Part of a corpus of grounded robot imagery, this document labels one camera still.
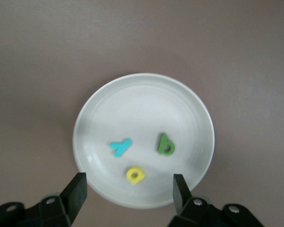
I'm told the beige plate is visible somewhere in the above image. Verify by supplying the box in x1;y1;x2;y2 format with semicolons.
72;73;215;210

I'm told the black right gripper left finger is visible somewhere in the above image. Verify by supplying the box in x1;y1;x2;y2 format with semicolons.
0;172;88;227

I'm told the yellow letter d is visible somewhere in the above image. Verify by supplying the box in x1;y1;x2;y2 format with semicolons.
125;166;146;185

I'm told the brown table cover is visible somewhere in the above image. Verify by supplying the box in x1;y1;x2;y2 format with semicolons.
0;0;284;227

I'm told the green letter p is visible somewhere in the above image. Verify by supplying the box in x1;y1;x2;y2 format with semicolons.
156;132;176;156

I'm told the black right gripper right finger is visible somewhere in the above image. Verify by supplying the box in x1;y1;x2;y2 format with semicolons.
168;174;263;227

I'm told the teal letter y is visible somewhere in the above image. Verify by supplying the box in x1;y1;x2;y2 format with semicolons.
109;138;133;158

